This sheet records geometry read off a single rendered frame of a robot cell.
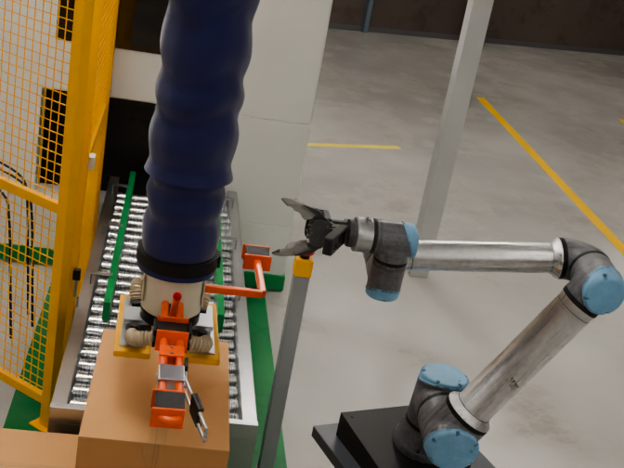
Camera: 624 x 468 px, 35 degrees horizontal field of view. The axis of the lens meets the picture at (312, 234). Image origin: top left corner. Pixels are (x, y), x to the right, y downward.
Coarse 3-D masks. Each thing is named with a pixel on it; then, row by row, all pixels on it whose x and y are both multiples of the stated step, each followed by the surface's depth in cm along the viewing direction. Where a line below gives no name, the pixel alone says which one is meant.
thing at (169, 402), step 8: (152, 392) 226; (160, 392) 225; (168, 392) 225; (176, 392) 226; (184, 392) 227; (152, 400) 226; (160, 400) 222; (168, 400) 222; (176, 400) 223; (184, 400) 223; (152, 408) 218; (160, 408) 219; (168, 408) 219; (176, 408) 220; (184, 408) 220; (152, 416) 219; (184, 416) 220; (152, 424) 220; (160, 424) 220
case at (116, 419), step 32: (224, 352) 312; (96, 384) 282; (128, 384) 285; (192, 384) 291; (224, 384) 294; (96, 416) 267; (128, 416) 270; (224, 416) 278; (96, 448) 260; (128, 448) 260; (160, 448) 261; (192, 448) 262; (224, 448) 264
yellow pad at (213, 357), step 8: (208, 312) 293; (216, 312) 296; (216, 320) 291; (216, 328) 286; (200, 336) 276; (216, 336) 282; (216, 344) 277; (192, 352) 270; (200, 352) 271; (208, 352) 271; (216, 352) 273; (184, 360) 268; (192, 360) 269; (200, 360) 269; (208, 360) 269; (216, 360) 270
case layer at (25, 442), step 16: (0, 432) 320; (16, 432) 321; (32, 432) 323; (0, 448) 312; (16, 448) 313; (32, 448) 314; (48, 448) 316; (64, 448) 317; (0, 464) 304; (16, 464) 306; (32, 464) 307; (48, 464) 308; (64, 464) 310
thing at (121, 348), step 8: (120, 296) 295; (128, 296) 295; (120, 304) 290; (128, 304) 289; (136, 304) 285; (120, 312) 285; (120, 320) 280; (120, 328) 276; (128, 328) 276; (136, 328) 273; (144, 328) 278; (120, 336) 272; (120, 344) 267; (128, 344) 268; (120, 352) 265; (128, 352) 265; (136, 352) 266; (144, 352) 266
